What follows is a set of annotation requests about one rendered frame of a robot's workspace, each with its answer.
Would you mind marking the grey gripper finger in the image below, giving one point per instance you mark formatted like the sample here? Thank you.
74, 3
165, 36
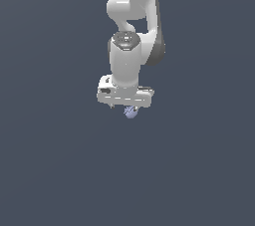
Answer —
135, 108
112, 105

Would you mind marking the small lavender blue object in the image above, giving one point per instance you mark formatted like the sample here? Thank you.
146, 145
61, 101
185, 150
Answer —
130, 112

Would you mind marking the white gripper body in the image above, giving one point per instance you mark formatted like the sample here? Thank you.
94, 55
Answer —
123, 96

